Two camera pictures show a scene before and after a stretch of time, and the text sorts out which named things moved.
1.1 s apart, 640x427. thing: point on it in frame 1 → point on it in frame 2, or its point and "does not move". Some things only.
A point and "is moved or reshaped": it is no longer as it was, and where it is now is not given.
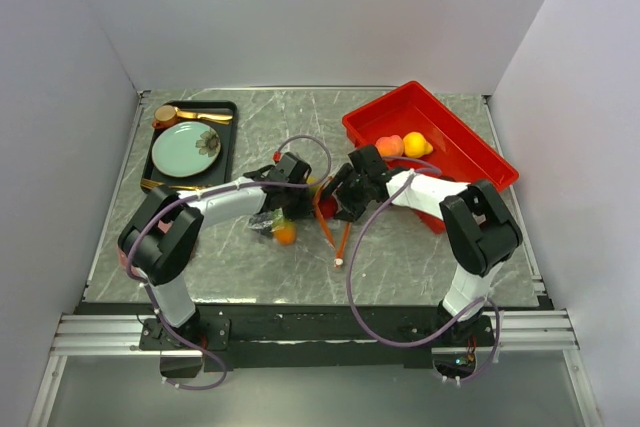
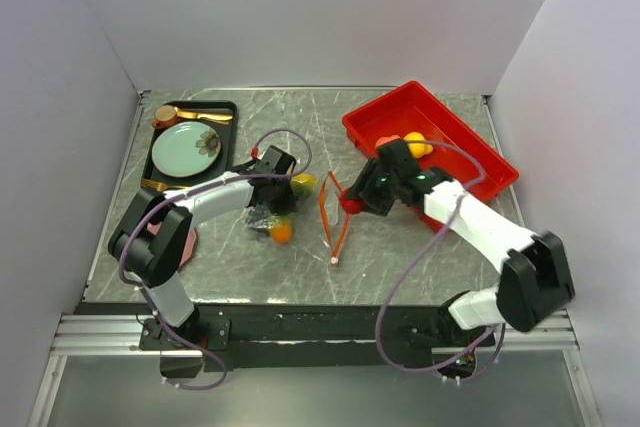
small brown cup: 165,116 does not move
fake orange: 415,145 does not move
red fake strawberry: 328,206 is moved or reshaped
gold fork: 149,184 does not move
